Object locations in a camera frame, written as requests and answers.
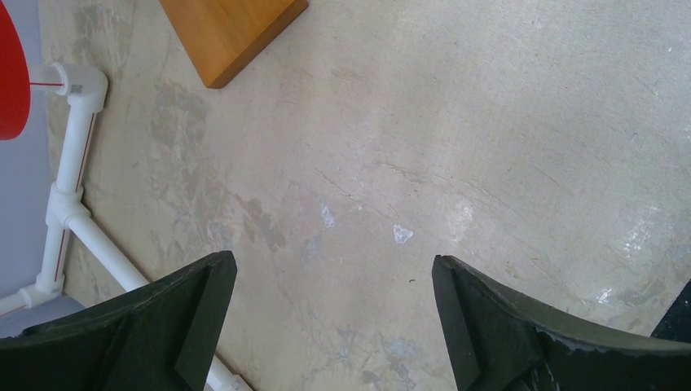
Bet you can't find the red plastic goblet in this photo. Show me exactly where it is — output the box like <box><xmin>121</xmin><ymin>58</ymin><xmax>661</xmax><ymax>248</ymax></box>
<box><xmin>0</xmin><ymin>3</ymin><xmax>31</xmax><ymax>141</ymax></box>

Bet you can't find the white pvc pipe frame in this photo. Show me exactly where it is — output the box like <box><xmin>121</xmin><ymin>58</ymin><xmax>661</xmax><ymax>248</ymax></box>
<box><xmin>1</xmin><ymin>63</ymin><xmax>248</xmax><ymax>390</ymax></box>

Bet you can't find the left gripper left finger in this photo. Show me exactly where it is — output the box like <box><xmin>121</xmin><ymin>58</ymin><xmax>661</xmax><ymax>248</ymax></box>
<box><xmin>1</xmin><ymin>251</ymin><xmax>237</xmax><ymax>390</ymax></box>

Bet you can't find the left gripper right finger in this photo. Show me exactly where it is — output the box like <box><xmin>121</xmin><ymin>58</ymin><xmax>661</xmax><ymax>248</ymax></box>
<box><xmin>431</xmin><ymin>255</ymin><xmax>690</xmax><ymax>390</ymax></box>

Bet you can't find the gold wire wine glass rack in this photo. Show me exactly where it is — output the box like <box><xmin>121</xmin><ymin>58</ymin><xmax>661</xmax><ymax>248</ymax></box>
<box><xmin>160</xmin><ymin>0</ymin><xmax>309</xmax><ymax>89</ymax></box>

